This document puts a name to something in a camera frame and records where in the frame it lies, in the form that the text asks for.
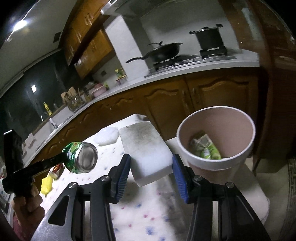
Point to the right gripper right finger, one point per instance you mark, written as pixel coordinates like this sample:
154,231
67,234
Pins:
236,218

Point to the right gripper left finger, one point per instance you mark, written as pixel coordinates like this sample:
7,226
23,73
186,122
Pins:
65,219

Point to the green drink can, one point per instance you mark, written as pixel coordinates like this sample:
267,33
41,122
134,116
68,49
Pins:
81,157

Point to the white foam fruit net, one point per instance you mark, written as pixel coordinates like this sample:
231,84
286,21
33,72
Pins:
106,136

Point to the green milk carton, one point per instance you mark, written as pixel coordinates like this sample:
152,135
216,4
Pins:
202,146

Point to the left hand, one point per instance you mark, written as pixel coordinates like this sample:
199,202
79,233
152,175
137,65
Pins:
27,214

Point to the yellow foam fruit net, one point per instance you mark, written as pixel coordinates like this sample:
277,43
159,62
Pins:
46,186

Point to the crushed red drink can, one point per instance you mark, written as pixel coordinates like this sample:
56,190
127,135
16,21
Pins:
56,171

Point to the sink faucet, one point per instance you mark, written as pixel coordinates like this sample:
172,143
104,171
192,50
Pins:
45,116

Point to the yellow bottle on windowsill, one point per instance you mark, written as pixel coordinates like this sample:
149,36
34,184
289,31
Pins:
49,112

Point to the utensil rack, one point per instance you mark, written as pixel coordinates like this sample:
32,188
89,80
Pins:
74,99

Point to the pink basin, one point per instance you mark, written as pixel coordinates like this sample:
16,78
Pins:
98,90

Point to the lower wooden cabinets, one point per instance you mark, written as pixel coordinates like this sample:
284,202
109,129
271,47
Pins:
165,102

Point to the wooden cabinets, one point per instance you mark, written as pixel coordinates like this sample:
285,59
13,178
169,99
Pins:
165,102
86,44

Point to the oil bottles on counter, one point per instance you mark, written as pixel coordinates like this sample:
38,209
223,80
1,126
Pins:
121,76

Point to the upper wooden cabinets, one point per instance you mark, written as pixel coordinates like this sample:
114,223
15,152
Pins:
86,44

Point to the black wok with lid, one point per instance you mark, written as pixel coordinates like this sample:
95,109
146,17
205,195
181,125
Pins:
160,53

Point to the gas stove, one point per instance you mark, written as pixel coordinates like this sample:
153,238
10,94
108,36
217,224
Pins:
189,60

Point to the black stock pot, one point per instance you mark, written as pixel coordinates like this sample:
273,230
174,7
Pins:
209,38

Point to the range hood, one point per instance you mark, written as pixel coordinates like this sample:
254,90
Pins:
129,8

